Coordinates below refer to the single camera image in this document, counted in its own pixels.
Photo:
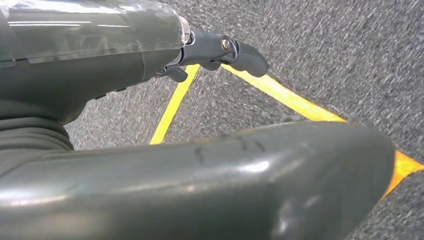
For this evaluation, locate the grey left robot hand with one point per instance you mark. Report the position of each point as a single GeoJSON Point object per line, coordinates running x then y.
{"type": "Point", "coordinates": [198, 185]}

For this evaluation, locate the yellow floor tape square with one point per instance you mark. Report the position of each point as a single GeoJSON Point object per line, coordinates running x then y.
{"type": "Point", "coordinates": [298, 102]}

